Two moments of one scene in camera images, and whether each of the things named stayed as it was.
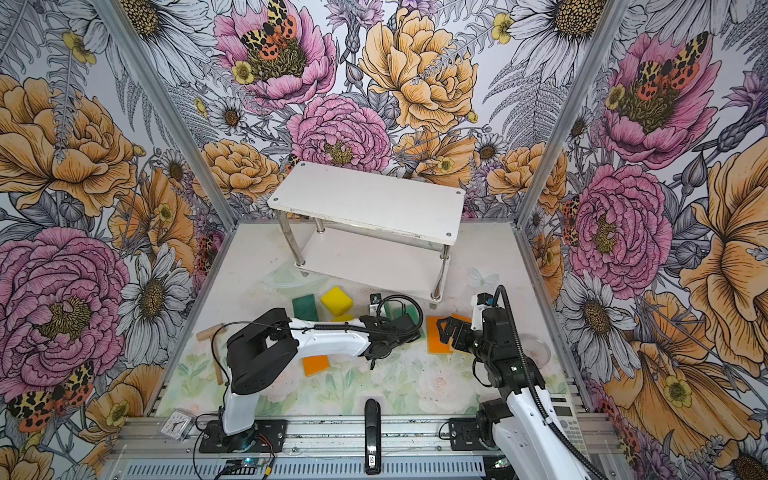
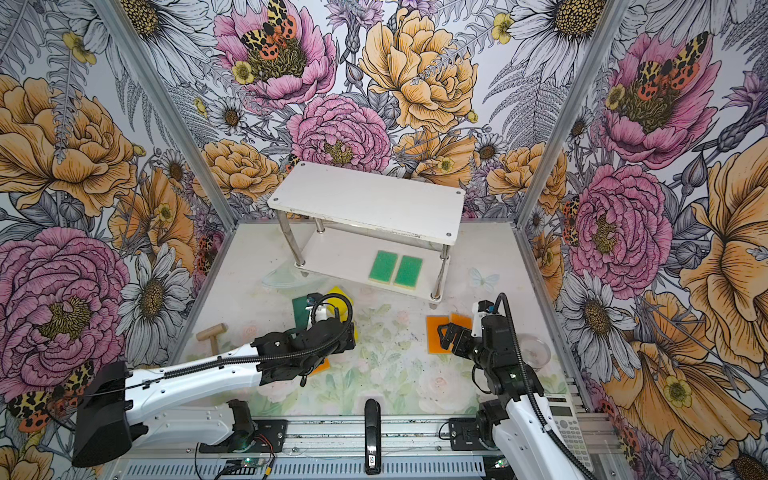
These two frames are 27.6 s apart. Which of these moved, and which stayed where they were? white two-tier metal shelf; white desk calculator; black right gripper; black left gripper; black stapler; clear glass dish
Moved: black left gripper
Stayed: black right gripper; clear glass dish; black stapler; white two-tier metal shelf; white desk calculator
